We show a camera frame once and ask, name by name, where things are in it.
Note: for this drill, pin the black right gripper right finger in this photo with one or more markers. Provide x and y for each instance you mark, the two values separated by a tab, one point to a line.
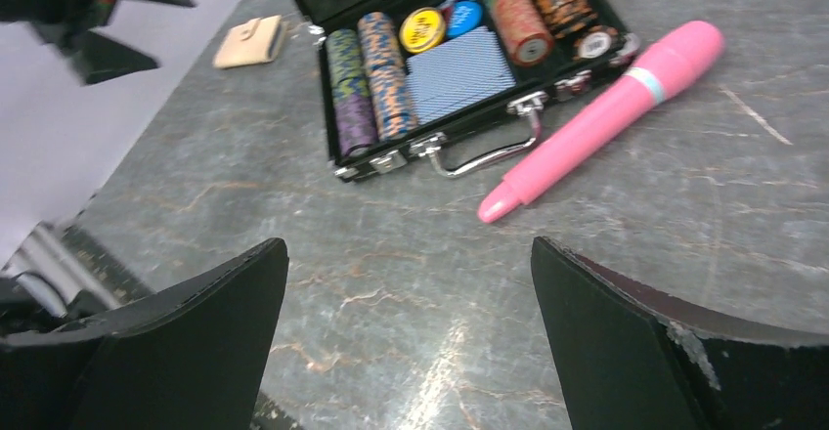
629	356

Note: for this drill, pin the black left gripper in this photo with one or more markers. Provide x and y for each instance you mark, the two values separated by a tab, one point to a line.
95	58

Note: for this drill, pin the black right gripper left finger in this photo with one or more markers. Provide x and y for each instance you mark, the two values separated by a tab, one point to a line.
190	356

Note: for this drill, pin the beige leather card holder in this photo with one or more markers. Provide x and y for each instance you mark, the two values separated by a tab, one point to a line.
255	42

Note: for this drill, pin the blue playing card deck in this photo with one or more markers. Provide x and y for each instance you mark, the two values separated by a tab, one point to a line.
458	74

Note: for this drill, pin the green purple chip stack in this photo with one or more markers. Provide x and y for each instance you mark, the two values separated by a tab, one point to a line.
354	116

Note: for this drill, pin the blue orange chip stack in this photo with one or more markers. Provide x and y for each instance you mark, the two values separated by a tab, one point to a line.
385	70

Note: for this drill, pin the pink cylindrical device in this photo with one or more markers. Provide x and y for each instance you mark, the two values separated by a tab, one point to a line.
662	71

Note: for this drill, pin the loose black white chips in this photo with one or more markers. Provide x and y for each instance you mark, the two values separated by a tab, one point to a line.
603	40

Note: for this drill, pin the green red chip stack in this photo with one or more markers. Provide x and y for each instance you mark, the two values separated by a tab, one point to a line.
522	30

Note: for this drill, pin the black poker chip case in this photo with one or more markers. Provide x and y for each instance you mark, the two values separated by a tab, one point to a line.
473	137

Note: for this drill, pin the blue dealer button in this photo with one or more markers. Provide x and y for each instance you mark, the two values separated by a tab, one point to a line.
465	16

